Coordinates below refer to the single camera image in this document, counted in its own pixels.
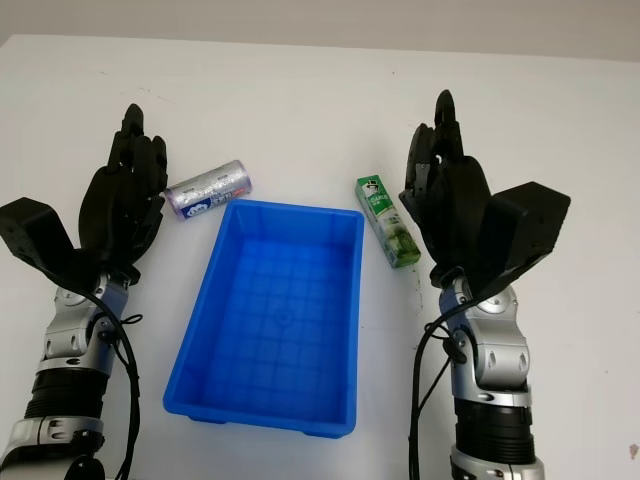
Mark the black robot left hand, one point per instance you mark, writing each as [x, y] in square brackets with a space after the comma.
[115, 210]

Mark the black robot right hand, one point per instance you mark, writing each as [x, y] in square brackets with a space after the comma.
[455, 200]

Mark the green toothpaste box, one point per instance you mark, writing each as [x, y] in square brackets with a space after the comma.
[387, 220]

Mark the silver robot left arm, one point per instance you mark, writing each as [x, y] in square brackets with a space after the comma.
[65, 340]

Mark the blue plastic tray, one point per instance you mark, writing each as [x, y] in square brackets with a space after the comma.
[270, 310]

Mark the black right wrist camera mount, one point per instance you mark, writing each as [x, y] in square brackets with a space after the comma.
[525, 225]

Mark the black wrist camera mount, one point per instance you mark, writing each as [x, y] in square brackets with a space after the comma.
[35, 235]
[525, 225]

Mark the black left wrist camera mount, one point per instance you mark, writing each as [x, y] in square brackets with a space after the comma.
[35, 235]

